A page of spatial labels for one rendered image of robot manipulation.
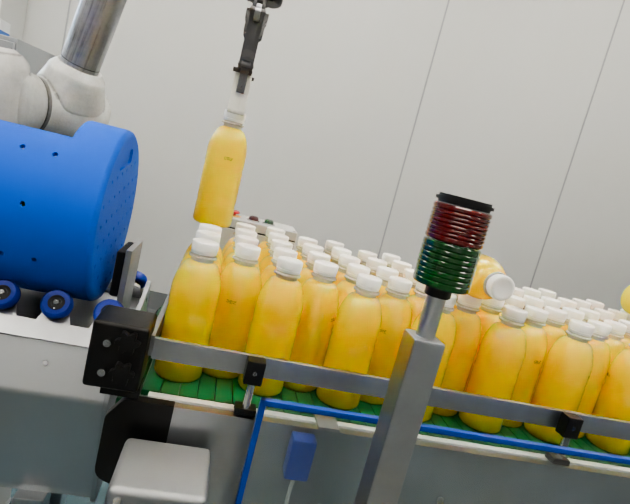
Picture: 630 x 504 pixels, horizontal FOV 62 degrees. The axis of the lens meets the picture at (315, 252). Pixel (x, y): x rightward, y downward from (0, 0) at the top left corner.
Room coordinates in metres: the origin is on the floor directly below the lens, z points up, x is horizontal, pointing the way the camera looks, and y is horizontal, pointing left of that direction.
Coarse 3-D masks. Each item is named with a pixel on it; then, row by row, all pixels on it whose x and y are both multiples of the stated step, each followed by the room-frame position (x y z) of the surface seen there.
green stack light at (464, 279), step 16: (432, 240) 0.55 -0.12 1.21; (432, 256) 0.55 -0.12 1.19; (448, 256) 0.54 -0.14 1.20; (464, 256) 0.54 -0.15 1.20; (416, 272) 0.56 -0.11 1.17; (432, 272) 0.54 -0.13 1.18; (448, 272) 0.54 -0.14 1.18; (464, 272) 0.54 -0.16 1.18; (448, 288) 0.54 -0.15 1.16; (464, 288) 0.55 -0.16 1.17
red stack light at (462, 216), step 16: (432, 208) 0.57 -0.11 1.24; (448, 208) 0.55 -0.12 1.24; (464, 208) 0.54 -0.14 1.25; (432, 224) 0.56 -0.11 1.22; (448, 224) 0.54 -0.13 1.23; (464, 224) 0.54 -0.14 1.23; (480, 224) 0.54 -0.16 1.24; (448, 240) 0.54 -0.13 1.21; (464, 240) 0.54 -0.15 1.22; (480, 240) 0.55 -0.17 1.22
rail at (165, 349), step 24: (168, 360) 0.67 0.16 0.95; (192, 360) 0.67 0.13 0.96; (216, 360) 0.68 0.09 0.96; (240, 360) 0.68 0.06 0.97; (288, 360) 0.70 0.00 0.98; (312, 384) 0.71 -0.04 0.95; (336, 384) 0.71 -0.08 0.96; (360, 384) 0.72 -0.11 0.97; (384, 384) 0.72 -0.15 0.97; (456, 408) 0.75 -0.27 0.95; (480, 408) 0.76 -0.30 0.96; (504, 408) 0.76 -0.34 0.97; (528, 408) 0.77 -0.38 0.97; (552, 408) 0.78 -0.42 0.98; (600, 432) 0.80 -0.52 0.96; (624, 432) 0.80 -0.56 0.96
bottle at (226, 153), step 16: (224, 128) 0.94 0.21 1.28; (240, 128) 0.96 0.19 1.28; (208, 144) 0.95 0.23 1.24; (224, 144) 0.93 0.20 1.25; (240, 144) 0.94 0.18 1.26; (208, 160) 0.94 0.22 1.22; (224, 160) 0.93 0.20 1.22; (240, 160) 0.94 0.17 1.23; (208, 176) 0.93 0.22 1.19; (224, 176) 0.93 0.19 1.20; (240, 176) 0.96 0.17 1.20; (208, 192) 0.93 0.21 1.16; (224, 192) 0.93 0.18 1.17; (208, 208) 0.93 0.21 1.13; (224, 208) 0.94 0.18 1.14; (224, 224) 0.94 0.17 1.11
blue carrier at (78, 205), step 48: (0, 144) 0.70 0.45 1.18; (48, 144) 0.73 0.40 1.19; (96, 144) 0.75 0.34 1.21; (0, 192) 0.68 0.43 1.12; (48, 192) 0.70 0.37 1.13; (96, 192) 0.71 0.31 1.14; (0, 240) 0.69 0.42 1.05; (48, 240) 0.70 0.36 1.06; (96, 240) 0.73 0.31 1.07; (48, 288) 0.75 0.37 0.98; (96, 288) 0.78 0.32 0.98
